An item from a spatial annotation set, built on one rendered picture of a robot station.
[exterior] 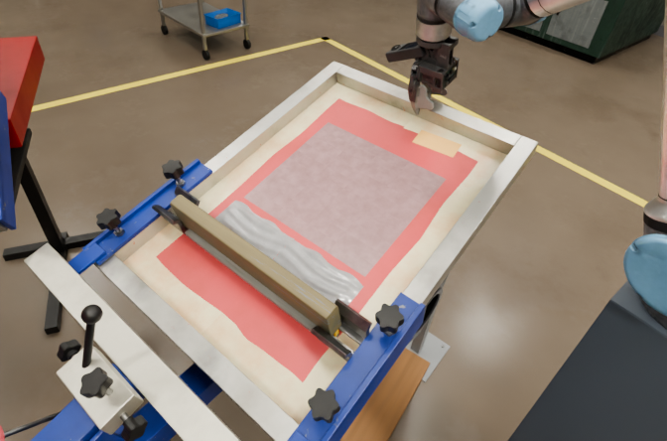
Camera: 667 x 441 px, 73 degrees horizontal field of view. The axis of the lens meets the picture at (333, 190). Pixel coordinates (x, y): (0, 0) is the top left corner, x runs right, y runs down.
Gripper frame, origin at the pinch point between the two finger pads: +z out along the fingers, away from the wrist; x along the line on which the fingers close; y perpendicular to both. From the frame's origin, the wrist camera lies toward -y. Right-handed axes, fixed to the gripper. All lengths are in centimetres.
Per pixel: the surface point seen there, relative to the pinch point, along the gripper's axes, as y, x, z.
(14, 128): -85, -67, 0
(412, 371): 17, -21, 121
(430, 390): 26, -22, 122
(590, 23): -39, 397, 191
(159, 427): 2, -88, 10
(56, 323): -111, -102, 98
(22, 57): -123, -48, 2
